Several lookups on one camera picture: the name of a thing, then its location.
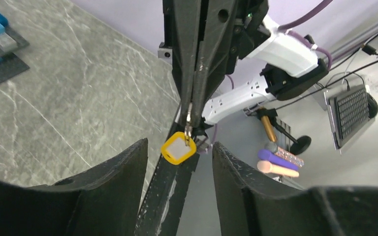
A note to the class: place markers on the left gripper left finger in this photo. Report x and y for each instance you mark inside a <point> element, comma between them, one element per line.
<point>101,201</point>

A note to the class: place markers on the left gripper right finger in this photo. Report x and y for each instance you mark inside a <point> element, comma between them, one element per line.
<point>252,204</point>

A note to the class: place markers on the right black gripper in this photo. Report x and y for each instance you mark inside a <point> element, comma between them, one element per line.
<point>204,39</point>

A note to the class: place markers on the yellow key tag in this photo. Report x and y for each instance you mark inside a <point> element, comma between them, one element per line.
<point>177,149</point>

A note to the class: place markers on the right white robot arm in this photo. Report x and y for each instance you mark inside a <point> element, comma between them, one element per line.
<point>292,65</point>

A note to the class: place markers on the tan foam cylinder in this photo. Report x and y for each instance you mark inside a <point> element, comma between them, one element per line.
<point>267,167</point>

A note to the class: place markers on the glitter handheld microphone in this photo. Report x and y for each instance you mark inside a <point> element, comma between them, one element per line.
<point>284,154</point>

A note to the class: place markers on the gold microphone on stand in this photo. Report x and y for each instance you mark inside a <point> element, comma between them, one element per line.
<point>268,117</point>

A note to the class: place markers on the black keyboard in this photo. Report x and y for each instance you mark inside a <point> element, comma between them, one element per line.
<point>351,111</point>

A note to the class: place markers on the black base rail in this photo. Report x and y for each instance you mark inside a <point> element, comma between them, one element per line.
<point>163,203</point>

